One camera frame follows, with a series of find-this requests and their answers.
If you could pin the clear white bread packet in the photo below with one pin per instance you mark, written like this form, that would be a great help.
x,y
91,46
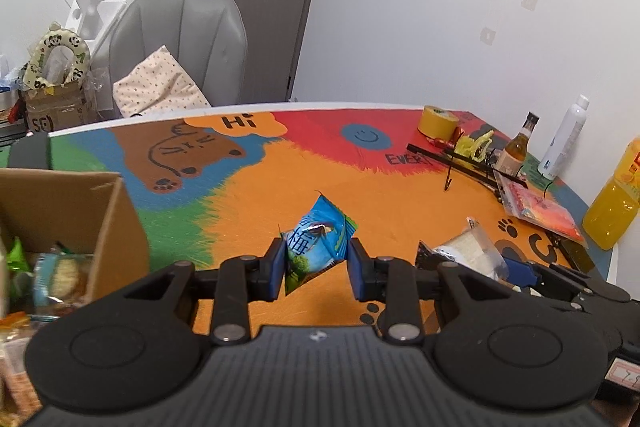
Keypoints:
x,y
470,249

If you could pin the grey chair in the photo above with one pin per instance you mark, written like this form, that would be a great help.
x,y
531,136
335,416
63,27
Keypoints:
x,y
190,27

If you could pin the white spray bottle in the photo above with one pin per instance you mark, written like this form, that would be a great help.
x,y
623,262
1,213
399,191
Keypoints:
x,y
562,142

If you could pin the brown glass bottle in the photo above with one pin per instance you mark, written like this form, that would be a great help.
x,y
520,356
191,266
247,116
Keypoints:
x,y
515,152

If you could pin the black flat box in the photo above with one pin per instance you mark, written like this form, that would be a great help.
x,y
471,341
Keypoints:
x,y
575,254

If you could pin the brown cardboard box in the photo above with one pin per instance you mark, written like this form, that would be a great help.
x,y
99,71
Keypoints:
x,y
115,232

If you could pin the yellow clip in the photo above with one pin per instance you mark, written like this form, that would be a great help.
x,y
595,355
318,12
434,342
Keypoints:
x,y
472,147

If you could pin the orange juice bottle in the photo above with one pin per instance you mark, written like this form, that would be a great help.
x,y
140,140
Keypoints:
x,y
615,207

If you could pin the red plastic packet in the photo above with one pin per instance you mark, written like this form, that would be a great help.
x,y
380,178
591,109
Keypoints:
x,y
542,209

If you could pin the green red snack packet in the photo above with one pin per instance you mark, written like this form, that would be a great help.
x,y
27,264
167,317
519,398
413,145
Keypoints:
x,y
15,257

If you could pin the taped cardboard box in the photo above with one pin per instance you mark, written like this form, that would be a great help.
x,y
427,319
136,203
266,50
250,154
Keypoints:
x,y
55,109

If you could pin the blue snack packet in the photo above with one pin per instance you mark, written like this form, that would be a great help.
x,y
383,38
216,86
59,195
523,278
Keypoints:
x,y
315,247

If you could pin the colourful cartoon table mat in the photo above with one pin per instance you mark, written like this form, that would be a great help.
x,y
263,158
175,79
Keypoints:
x,y
310,167

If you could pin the dotted cream cushion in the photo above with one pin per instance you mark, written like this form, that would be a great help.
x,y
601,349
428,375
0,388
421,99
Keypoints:
x,y
160,87

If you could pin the grey brown door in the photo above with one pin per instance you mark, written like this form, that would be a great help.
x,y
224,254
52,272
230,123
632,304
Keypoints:
x,y
260,17

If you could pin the orange cracker packet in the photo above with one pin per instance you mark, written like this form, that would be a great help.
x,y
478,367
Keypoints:
x,y
17,357

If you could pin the black hanger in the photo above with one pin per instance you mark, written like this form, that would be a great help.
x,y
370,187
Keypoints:
x,y
435,154

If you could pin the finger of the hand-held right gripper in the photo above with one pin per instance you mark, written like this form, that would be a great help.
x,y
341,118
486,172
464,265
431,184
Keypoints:
x,y
520,274
590,287

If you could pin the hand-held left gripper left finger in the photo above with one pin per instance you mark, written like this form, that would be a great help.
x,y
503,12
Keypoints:
x,y
277,269

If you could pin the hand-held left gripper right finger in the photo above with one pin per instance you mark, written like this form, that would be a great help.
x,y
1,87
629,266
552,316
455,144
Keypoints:
x,y
356,269

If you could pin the black power bank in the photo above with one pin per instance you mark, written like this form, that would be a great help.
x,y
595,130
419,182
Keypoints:
x,y
30,152

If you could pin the yellow tape roll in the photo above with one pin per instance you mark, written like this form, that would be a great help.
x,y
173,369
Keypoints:
x,y
437,122

